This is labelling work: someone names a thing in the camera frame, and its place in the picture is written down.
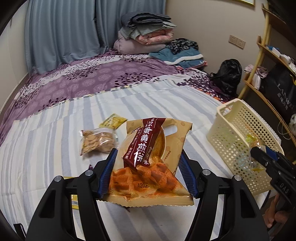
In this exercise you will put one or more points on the small yellow bibizan packet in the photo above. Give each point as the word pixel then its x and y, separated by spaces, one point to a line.
pixel 113 122

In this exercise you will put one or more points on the clear bag round cookies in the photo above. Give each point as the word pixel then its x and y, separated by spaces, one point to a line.
pixel 100 139

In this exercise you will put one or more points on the tan waffle snack bag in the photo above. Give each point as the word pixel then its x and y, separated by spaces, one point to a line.
pixel 144 171

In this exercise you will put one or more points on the person right hand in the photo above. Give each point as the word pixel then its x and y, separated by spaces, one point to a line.
pixel 271 215

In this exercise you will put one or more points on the wooden bamboo shelf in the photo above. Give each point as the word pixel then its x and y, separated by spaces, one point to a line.
pixel 270 53

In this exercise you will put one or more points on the striped white grey blanket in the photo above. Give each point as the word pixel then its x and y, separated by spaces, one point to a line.
pixel 48 144

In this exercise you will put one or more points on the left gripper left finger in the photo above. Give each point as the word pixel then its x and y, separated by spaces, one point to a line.
pixel 53 218

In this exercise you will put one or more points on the gold yellow snack packet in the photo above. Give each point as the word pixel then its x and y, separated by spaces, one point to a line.
pixel 74 201

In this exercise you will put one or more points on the folded pink grey quilts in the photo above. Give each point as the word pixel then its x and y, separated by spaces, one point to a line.
pixel 144 32

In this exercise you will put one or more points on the black Lanwei shopping bag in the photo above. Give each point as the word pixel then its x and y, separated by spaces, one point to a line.
pixel 278 87

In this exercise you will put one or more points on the purple floral bedsheet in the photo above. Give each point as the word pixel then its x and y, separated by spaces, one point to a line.
pixel 104 72

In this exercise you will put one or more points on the blue leopard clothes pile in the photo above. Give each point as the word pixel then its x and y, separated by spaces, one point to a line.
pixel 181 52

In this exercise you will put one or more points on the blue-grey curtain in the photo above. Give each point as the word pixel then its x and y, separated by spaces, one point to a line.
pixel 58 32

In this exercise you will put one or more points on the cream perforated plastic basket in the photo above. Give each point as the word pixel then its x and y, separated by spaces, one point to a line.
pixel 235 123

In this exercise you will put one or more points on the wall power socket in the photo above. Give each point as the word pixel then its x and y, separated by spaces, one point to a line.
pixel 236 41

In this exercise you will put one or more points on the clear pack brown pastry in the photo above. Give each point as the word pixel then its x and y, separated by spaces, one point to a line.
pixel 256 145

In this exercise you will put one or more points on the black smartphone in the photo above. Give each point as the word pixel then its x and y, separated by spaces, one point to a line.
pixel 20 231

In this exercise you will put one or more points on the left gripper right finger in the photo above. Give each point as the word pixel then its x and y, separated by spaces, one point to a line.
pixel 240 219

